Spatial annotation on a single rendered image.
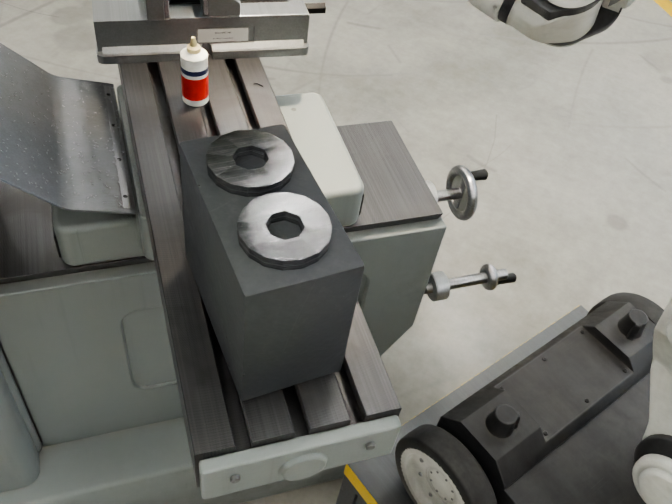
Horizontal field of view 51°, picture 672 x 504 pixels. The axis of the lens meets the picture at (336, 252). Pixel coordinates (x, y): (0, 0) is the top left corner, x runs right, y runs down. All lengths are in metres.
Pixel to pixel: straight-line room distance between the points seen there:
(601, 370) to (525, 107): 1.75
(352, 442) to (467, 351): 1.26
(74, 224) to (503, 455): 0.74
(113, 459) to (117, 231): 0.60
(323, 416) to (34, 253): 0.61
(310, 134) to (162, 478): 0.77
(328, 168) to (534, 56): 2.17
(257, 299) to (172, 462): 0.95
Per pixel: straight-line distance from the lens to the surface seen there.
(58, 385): 1.41
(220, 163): 0.72
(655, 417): 1.15
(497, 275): 1.50
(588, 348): 1.37
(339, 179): 1.18
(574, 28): 0.90
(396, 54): 3.05
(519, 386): 1.27
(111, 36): 1.21
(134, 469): 1.55
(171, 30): 1.21
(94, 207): 1.06
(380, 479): 1.33
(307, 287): 0.65
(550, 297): 2.24
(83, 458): 1.58
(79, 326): 1.27
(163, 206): 0.96
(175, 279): 0.88
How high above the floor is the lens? 1.60
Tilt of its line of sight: 48 degrees down
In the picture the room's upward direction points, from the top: 10 degrees clockwise
